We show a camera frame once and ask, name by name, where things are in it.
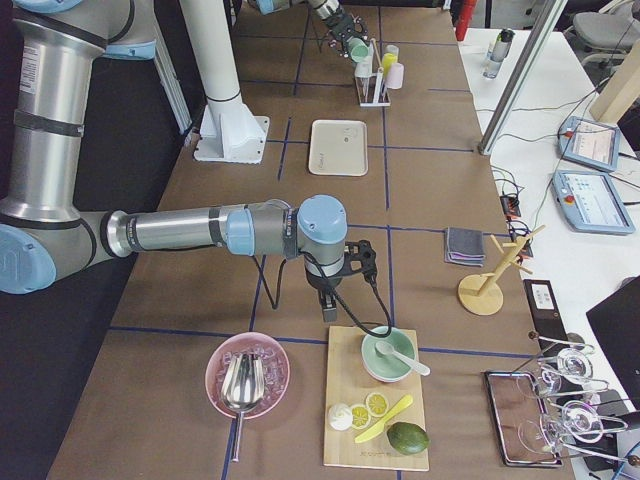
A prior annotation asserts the grey cup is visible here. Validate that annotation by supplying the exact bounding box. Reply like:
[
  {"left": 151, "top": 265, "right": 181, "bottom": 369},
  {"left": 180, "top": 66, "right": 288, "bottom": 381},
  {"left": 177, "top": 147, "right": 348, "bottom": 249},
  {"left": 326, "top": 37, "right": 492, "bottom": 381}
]
[{"left": 385, "top": 44, "right": 399, "bottom": 56}]

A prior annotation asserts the pink cup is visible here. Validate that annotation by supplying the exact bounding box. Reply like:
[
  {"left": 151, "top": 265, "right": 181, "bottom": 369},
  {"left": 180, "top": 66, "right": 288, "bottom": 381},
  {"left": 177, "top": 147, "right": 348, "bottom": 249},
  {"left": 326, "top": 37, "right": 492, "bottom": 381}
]
[{"left": 385, "top": 62, "right": 405, "bottom": 90}]

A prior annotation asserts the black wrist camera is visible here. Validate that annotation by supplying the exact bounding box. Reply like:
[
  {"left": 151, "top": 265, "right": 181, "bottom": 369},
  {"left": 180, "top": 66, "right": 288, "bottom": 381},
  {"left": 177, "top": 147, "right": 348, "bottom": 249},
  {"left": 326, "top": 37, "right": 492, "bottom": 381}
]
[{"left": 345, "top": 240, "right": 378, "bottom": 287}]

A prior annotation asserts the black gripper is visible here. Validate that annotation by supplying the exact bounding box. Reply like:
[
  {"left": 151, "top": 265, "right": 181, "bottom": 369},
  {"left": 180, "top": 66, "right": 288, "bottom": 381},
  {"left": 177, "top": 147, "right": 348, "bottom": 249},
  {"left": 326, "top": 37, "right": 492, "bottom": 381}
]
[
  {"left": 326, "top": 14, "right": 369, "bottom": 50},
  {"left": 305, "top": 264, "right": 347, "bottom": 322}
]

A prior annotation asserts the wooden mug tree stand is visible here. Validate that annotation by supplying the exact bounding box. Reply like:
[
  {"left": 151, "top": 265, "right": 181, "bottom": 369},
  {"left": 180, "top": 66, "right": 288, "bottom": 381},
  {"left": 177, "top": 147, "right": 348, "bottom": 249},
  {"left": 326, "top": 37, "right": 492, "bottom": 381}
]
[{"left": 457, "top": 225, "right": 545, "bottom": 316}]

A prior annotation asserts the office chair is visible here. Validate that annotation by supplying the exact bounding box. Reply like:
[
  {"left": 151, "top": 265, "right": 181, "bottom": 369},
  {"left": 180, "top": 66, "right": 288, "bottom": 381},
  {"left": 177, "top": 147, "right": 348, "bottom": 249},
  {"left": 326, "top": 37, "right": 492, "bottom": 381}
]
[{"left": 564, "top": 1, "right": 639, "bottom": 73}]

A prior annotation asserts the yellow plastic knife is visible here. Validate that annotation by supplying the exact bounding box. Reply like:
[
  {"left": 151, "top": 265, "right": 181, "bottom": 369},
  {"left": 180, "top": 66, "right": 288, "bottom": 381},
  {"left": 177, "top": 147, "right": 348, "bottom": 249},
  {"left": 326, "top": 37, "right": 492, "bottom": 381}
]
[{"left": 354, "top": 394, "right": 414, "bottom": 444}]

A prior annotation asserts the black framed tray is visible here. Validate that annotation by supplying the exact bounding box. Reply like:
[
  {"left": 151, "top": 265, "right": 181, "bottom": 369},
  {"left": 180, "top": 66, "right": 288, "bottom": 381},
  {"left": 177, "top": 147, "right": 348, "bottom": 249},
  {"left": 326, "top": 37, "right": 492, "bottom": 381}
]
[{"left": 484, "top": 371, "right": 563, "bottom": 469}]

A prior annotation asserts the grey folded cloth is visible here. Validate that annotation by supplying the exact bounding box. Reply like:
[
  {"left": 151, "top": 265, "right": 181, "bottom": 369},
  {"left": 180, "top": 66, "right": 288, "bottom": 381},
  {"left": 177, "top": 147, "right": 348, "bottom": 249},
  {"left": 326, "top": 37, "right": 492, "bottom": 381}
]
[{"left": 444, "top": 227, "right": 485, "bottom": 267}]

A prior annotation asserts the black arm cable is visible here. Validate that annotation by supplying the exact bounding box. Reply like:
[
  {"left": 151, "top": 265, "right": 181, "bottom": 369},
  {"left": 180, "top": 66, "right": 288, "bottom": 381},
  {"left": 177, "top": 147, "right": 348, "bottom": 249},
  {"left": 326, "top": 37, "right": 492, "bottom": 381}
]
[{"left": 254, "top": 249, "right": 396, "bottom": 336}]

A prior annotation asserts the pink bowl with ice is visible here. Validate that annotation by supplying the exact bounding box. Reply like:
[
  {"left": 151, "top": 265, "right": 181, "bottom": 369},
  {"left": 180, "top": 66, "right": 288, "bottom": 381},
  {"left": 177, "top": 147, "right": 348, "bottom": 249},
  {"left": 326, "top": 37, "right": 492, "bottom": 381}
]
[{"left": 205, "top": 332, "right": 290, "bottom": 419}]

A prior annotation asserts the white spoon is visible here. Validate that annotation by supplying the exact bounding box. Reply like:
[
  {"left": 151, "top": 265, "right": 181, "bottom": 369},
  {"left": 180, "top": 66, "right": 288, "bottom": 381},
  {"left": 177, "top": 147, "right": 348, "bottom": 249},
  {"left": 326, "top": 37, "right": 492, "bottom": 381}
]
[{"left": 375, "top": 341, "right": 431, "bottom": 376}]

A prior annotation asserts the green avocado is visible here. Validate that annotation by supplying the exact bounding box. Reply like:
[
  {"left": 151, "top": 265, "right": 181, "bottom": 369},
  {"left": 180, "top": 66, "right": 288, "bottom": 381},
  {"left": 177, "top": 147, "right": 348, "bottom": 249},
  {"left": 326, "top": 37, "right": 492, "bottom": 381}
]
[{"left": 386, "top": 422, "right": 430, "bottom": 455}]

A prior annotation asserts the aluminium frame post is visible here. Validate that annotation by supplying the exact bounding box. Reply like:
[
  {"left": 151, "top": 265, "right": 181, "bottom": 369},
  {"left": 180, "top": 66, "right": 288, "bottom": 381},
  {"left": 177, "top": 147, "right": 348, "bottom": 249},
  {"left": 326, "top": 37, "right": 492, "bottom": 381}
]
[{"left": 478, "top": 0, "right": 567, "bottom": 155}]

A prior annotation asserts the lemon slice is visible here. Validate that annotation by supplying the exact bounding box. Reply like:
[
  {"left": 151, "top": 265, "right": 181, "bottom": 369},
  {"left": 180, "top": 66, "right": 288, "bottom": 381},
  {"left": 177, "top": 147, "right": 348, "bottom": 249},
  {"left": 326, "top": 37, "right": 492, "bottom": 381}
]
[
  {"left": 349, "top": 403, "right": 372, "bottom": 430},
  {"left": 364, "top": 392, "right": 390, "bottom": 418}
]

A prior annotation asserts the white garlic bulb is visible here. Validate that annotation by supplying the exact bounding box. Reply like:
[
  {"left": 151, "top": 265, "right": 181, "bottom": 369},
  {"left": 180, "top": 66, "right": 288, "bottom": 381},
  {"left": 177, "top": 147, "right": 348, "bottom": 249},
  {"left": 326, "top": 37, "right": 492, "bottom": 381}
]
[{"left": 327, "top": 403, "right": 353, "bottom": 431}]

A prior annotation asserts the black box with label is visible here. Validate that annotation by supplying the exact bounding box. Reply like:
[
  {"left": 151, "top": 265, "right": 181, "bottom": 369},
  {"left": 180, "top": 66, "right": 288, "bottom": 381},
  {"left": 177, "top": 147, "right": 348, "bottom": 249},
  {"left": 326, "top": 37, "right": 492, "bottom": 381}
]
[{"left": 523, "top": 279, "right": 567, "bottom": 340}]

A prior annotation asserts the white wire cup rack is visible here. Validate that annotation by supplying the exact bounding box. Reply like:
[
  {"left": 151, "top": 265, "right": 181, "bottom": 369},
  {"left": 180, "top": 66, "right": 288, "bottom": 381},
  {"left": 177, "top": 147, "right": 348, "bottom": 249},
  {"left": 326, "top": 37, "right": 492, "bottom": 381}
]
[{"left": 354, "top": 38, "right": 391, "bottom": 108}]

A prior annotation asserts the teach pendant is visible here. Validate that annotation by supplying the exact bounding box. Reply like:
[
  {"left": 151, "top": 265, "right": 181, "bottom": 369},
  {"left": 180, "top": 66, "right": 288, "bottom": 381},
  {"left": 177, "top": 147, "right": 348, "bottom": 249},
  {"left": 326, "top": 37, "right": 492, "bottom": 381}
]
[
  {"left": 552, "top": 170, "right": 635, "bottom": 235},
  {"left": 558, "top": 116, "right": 621, "bottom": 173}
]

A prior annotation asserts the wooden cutting board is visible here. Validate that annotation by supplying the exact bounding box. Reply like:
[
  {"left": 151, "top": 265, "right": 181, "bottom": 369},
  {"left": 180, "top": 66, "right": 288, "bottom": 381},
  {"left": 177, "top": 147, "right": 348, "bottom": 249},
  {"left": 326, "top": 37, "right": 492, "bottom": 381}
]
[{"left": 324, "top": 326, "right": 429, "bottom": 471}]

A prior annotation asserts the lower teach pendant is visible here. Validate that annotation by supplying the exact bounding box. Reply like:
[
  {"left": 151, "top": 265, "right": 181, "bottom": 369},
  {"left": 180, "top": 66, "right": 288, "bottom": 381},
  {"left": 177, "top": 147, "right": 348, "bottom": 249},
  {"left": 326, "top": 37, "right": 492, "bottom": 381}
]
[{"left": 552, "top": 170, "right": 635, "bottom": 235}]

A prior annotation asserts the black monitor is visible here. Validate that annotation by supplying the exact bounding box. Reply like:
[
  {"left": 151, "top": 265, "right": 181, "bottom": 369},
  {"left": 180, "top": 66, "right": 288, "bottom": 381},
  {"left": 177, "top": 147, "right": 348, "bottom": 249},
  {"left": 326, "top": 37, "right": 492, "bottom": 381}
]
[{"left": 587, "top": 277, "right": 639, "bottom": 387}]

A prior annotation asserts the yellow cup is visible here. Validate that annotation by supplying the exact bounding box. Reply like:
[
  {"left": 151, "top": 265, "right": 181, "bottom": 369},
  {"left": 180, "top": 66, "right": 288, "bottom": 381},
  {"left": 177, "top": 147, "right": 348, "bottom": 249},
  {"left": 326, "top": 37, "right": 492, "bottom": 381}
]
[{"left": 382, "top": 52, "right": 398, "bottom": 74}]

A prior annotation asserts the metal ice scoop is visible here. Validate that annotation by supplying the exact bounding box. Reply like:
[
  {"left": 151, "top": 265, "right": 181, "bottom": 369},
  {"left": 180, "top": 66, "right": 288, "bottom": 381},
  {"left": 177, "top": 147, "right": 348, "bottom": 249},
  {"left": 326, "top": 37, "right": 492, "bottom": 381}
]
[{"left": 220, "top": 353, "right": 265, "bottom": 462}]

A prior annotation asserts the white pillar with base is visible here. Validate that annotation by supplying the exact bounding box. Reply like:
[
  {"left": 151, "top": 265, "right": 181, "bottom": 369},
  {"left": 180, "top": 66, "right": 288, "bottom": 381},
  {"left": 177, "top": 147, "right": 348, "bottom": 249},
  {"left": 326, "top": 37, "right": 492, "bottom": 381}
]
[{"left": 181, "top": 0, "right": 270, "bottom": 164}]

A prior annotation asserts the red cylinder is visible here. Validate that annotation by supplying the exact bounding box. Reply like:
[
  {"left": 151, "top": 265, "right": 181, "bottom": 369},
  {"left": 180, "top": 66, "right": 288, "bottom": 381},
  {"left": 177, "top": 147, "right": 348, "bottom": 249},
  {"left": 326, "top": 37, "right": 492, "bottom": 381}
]
[{"left": 454, "top": 0, "right": 477, "bottom": 42}]

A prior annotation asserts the wine glass rack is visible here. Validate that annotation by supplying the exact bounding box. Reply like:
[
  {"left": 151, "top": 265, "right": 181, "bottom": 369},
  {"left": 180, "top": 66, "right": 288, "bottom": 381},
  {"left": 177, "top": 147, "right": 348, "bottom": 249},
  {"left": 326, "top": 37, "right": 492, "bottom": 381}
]
[{"left": 517, "top": 331, "right": 639, "bottom": 468}]

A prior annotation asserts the beige rabbit tray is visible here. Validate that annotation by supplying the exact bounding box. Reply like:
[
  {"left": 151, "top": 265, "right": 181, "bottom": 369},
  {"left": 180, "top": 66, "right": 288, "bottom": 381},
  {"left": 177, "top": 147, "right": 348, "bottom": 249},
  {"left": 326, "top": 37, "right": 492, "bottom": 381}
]
[{"left": 308, "top": 119, "right": 368, "bottom": 176}]

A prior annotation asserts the upper teach pendant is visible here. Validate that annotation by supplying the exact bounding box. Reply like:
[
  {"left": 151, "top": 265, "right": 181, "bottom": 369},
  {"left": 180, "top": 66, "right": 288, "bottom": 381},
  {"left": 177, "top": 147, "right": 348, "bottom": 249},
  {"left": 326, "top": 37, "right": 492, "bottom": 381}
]
[{"left": 558, "top": 116, "right": 621, "bottom": 173}]

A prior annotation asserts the green bowl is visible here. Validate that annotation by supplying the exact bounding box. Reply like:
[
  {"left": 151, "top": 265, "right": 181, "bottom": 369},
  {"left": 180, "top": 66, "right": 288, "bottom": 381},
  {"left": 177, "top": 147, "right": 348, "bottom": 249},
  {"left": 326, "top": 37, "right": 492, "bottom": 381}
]
[{"left": 361, "top": 327, "right": 417, "bottom": 383}]

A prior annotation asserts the clear water bottle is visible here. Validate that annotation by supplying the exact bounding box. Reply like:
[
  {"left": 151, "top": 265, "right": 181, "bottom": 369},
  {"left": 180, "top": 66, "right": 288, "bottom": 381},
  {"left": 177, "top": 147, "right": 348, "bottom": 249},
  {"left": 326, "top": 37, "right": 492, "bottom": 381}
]
[{"left": 482, "top": 28, "right": 515, "bottom": 79}]

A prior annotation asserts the green cup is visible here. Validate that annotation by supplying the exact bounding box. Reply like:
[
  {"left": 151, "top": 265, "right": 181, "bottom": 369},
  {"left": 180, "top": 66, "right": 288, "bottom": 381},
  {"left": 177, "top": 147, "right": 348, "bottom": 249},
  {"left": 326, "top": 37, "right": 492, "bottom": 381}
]
[{"left": 347, "top": 37, "right": 369, "bottom": 63}]

